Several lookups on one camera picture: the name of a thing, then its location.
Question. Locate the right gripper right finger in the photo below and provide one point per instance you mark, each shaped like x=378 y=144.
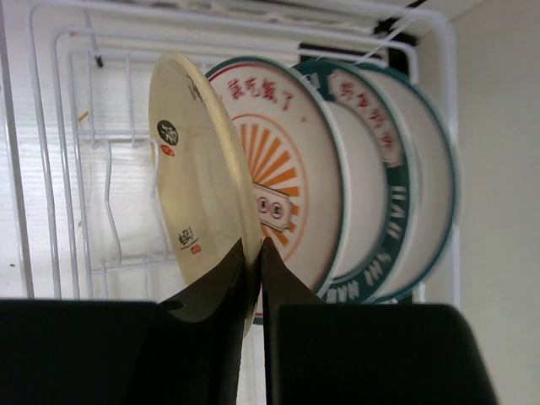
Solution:
x=319 y=353

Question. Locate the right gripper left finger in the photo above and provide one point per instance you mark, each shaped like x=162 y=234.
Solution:
x=184 y=350

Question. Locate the orange sunburst plate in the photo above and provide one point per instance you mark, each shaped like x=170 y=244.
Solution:
x=294 y=158

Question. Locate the green rim text plate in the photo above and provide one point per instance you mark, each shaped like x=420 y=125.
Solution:
x=377 y=179

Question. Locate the rear green rim plate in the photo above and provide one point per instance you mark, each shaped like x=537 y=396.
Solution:
x=434 y=180

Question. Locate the white wire dish rack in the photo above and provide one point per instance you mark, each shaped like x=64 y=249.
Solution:
x=77 y=159

